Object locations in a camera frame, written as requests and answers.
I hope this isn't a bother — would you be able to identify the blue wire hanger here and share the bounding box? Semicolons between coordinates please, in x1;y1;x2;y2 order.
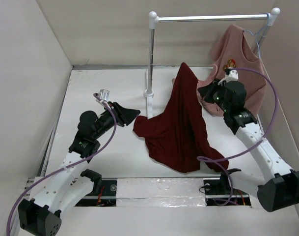
243;13;271;59

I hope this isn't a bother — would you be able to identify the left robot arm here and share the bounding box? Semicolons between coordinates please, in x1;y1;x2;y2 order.
18;102;140;236

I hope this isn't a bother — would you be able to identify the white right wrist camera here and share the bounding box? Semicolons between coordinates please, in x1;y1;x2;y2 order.
218;67;238;85

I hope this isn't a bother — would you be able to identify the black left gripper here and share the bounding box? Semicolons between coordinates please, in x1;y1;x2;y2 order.
92;101;139;140

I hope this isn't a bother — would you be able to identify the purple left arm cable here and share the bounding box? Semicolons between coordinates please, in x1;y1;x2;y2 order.
6;92;118;236

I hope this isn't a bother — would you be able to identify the dark red t shirt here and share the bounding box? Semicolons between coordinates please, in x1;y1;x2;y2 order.
133;63;223;173

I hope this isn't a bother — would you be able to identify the white metal clothes rack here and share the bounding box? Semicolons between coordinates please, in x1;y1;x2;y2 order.
144;7;280;118

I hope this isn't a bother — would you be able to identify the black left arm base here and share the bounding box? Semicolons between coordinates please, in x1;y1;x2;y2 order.
75;169;117;207

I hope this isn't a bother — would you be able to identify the pink printed t shirt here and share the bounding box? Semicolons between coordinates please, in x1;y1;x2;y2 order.
168;25;267;117

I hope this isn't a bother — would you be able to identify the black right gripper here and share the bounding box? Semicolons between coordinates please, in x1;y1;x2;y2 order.
199;78;230;113

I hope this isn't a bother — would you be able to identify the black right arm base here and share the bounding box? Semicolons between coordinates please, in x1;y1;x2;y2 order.
199;173;251;207

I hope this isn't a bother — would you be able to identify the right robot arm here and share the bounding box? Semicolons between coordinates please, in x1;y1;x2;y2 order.
197;80;299;212

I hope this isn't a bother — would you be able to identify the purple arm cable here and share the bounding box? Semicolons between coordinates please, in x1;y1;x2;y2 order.
6;92;118;236
197;68;279;206

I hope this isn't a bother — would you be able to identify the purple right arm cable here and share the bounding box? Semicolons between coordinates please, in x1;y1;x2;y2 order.
197;68;279;206

